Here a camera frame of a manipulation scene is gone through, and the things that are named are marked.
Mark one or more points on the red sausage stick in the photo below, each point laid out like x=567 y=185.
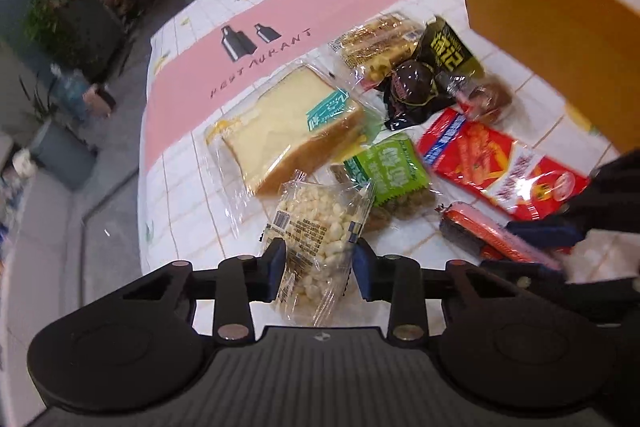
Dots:
x=475 y=224

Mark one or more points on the pink space heater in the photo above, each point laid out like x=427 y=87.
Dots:
x=99 y=101

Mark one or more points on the sliced bread packet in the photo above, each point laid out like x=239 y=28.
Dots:
x=280 y=132

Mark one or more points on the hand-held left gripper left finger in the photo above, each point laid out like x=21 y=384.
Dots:
x=276 y=268

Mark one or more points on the red snack packet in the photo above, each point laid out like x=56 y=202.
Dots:
x=480 y=157

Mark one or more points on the black yellow snack packet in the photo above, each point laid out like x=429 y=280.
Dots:
x=450 y=52

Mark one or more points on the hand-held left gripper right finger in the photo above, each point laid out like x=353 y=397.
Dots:
x=362 y=272

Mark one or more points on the large water bottle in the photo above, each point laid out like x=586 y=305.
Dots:
x=70 y=92

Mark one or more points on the dark cabinet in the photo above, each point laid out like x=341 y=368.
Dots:
x=87 y=32

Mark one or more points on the pink white printed tablecloth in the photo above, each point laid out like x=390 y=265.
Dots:
x=200 y=72

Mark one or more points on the white puffed candy packet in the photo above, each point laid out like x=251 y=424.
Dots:
x=320 y=227

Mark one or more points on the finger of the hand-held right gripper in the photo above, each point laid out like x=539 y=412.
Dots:
x=542 y=233
x=525 y=278

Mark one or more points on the green snack packet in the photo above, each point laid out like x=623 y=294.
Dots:
x=395 y=167

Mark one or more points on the white patterned cup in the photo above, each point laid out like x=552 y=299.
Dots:
x=22 y=162

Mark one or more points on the orange cardboard box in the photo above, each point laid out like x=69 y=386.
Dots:
x=550 y=32

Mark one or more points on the yellow waffle bread packet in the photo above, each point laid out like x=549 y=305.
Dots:
x=375 y=42

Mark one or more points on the brown bun clear packet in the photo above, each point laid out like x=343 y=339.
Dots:
x=487 y=99

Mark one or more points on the white marble sideboard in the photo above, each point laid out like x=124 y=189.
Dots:
x=30 y=267

